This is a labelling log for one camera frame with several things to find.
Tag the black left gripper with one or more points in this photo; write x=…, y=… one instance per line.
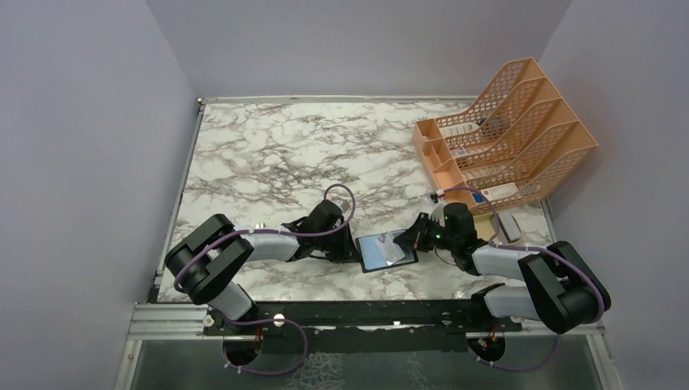
x=348, y=252

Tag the silver VIP credit card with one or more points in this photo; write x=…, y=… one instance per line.
x=390, y=251

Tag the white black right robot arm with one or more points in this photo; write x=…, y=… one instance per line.
x=558, y=288

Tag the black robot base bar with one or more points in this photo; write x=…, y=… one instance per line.
x=291, y=327

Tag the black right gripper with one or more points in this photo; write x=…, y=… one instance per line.
x=414, y=236

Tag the orange mesh file organizer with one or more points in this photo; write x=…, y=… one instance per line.
x=520, y=129

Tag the white card box in organizer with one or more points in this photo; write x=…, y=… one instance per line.
x=495, y=193

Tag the black leather card holder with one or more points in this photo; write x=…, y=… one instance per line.
x=379, y=252

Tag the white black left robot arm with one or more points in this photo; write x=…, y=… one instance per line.
x=206, y=261

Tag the beige card tray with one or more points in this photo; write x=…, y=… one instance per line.
x=508, y=231

